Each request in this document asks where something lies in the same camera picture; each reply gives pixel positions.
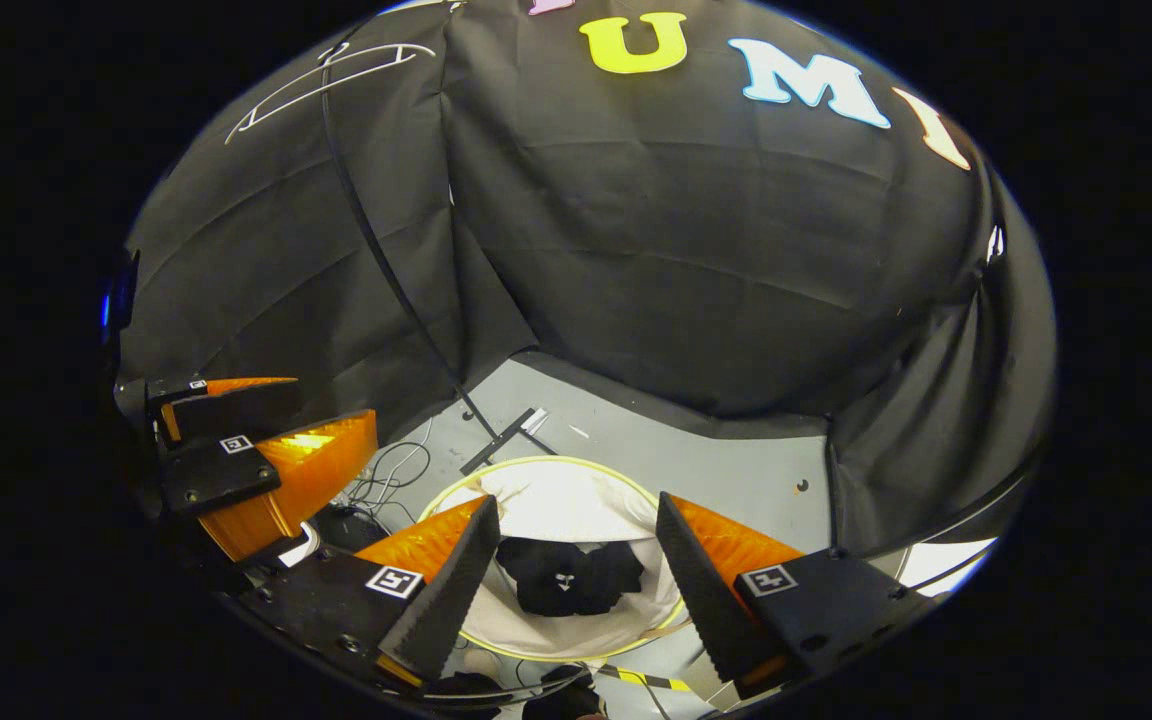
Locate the white clothes hanger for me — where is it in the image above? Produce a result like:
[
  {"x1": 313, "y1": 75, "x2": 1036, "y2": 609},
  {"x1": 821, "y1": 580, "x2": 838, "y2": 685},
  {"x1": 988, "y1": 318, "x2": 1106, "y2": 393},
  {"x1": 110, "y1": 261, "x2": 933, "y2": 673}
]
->
[{"x1": 226, "y1": 43, "x2": 437, "y2": 144}]

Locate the black clothes rack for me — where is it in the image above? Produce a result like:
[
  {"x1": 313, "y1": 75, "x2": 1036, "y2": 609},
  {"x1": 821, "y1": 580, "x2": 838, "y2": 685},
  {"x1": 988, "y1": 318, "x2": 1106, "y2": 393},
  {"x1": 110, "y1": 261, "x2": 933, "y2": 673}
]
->
[{"x1": 319, "y1": 40, "x2": 549, "y2": 476}]

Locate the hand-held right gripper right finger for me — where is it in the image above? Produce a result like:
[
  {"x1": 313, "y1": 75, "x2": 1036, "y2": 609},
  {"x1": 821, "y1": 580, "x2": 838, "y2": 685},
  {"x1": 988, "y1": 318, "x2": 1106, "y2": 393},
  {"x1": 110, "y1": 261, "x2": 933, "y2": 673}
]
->
[{"x1": 656, "y1": 492, "x2": 927, "y2": 701}]

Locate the black garment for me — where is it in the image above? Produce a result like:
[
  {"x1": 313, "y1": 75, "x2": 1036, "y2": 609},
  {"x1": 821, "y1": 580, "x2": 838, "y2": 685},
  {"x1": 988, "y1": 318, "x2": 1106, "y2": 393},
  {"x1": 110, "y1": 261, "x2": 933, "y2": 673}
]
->
[{"x1": 496, "y1": 537, "x2": 645, "y2": 618}]

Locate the tangle of thin cables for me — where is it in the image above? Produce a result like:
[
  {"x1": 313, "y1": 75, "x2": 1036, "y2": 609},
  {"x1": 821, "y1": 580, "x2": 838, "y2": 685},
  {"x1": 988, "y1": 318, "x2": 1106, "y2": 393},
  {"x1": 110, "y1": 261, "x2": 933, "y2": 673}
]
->
[{"x1": 346, "y1": 415, "x2": 434, "y2": 511}]

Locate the black backdrop cloth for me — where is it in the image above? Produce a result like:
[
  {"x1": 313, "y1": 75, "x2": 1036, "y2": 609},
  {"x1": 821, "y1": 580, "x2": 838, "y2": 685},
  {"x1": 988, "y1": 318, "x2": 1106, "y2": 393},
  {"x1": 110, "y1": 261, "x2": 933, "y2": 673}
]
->
[{"x1": 116, "y1": 0, "x2": 1057, "y2": 561}]

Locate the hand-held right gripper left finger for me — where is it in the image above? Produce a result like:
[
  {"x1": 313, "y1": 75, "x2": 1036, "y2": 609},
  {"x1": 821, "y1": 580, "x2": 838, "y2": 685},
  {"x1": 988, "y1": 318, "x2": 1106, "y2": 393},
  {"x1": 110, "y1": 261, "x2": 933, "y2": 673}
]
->
[{"x1": 236, "y1": 495, "x2": 502, "y2": 691}]

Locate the yellow black striped tape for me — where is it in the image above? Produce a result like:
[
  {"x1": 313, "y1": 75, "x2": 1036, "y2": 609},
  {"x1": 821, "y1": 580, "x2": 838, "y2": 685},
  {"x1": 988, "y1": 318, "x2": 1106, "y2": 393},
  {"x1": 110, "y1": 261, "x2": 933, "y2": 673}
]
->
[{"x1": 596, "y1": 665, "x2": 692, "y2": 693}]

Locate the white laundry hamper yellow rim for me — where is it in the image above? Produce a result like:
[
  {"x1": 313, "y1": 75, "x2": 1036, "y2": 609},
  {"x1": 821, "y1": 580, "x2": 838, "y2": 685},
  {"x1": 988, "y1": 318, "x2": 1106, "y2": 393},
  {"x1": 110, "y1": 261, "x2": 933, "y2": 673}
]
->
[{"x1": 419, "y1": 456, "x2": 692, "y2": 661}]

